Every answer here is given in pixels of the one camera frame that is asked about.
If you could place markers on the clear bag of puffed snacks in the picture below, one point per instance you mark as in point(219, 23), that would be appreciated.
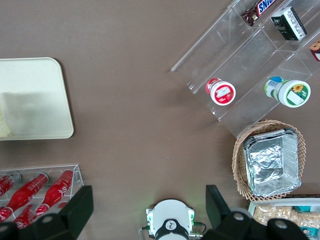
point(272, 213)
point(308, 217)

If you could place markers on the black and white small box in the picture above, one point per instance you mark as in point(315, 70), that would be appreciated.
point(288, 23)

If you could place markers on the red cola bottle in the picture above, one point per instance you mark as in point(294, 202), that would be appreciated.
point(27, 192)
point(26, 217)
point(58, 187)
point(62, 205)
point(6, 186)

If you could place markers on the brown Snickers bar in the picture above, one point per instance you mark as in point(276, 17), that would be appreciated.
point(262, 8)

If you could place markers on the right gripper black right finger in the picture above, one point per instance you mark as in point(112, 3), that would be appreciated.
point(220, 217)

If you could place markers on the cream plastic tray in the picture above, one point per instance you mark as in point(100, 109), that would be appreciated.
point(50, 87)

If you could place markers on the brown table cover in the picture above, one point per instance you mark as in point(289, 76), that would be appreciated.
point(125, 75)

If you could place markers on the white rectangular snack tray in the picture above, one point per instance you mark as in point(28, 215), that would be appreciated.
point(251, 206)

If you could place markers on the light tan wicker basket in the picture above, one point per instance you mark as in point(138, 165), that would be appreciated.
point(240, 160)

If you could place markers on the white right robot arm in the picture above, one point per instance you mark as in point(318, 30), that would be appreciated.
point(172, 212)

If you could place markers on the teal snack box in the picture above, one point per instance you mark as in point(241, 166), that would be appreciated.
point(301, 208)
point(308, 231)

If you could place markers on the stacked aluminium foil containers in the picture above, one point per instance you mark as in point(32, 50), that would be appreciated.
point(270, 165)

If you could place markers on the clear acrylic stepped stand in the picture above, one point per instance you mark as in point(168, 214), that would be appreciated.
point(237, 57)

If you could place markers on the red cookie box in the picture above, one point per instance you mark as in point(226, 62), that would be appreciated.
point(315, 51)

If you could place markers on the green lidded yoghurt cup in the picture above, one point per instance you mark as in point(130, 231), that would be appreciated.
point(292, 93)

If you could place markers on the red lidded yoghurt cup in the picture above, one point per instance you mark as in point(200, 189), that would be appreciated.
point(222, 93)

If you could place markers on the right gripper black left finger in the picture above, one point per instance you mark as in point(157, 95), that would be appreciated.
point(72, 212)

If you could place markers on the clear acrylic bottle rack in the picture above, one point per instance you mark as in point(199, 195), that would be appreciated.
point(77, 175)

